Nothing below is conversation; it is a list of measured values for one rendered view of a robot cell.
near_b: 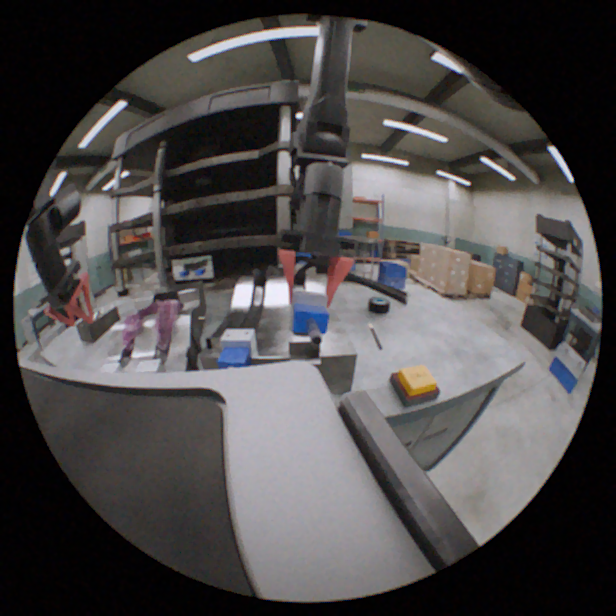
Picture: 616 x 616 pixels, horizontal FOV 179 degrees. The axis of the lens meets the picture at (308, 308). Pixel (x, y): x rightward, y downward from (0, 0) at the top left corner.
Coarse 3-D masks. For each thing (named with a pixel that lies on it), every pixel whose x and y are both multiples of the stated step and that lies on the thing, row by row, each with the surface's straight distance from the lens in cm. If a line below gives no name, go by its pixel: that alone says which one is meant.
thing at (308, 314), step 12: (300, 300) 29; (312, 300) 29; (324, 300) 29; (300, 312) 25; (312, 312) 25; (324, 312) 26; (300, 324) 25; (312, 324) 23; (324, 324) 26; (312, 336) 20
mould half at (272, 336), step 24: (240, 288) 58; (312, 288) 56; (240, 312) 51; (264, 312) 50; (288, 312) 49; (216, 336) 40; (264, 336) 38; (288, 336) 37; (336, 336) 37; (216, 360) 35; (264, 360) 33; (288, 360) 32; (336, 360) 33; (336, 384) 37
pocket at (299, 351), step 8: (288, 344) 36; (296, 344) 36; (304, 344) 36; (288, 352) 34; (296, 352) 37; (304, 352) 37; (312, 352) 37; (320, 352) 35; (296, 360) 36; (304, 360) 36; (312, 360) 36; (320, 360) 33
